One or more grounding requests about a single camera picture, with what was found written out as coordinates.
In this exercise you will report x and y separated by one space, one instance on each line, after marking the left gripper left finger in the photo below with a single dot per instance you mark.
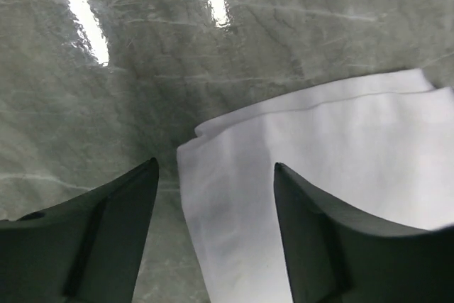
87 249

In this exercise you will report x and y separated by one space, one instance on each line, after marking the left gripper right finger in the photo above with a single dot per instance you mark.
335 252

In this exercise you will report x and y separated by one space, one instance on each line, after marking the white t shirt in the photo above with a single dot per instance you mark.
382 143

